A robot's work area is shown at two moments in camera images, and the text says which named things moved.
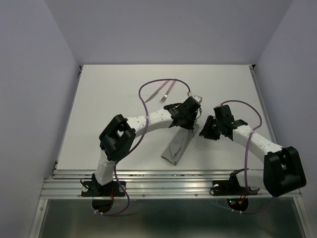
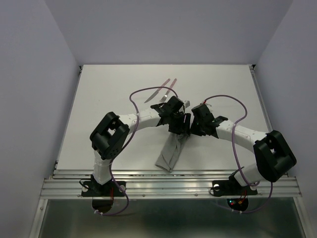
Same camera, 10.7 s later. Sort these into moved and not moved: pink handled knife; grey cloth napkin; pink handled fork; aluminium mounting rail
Moved: grey cloth napkin
Not moved: pink handled knife; aluminium mounting rail; pink handled fork
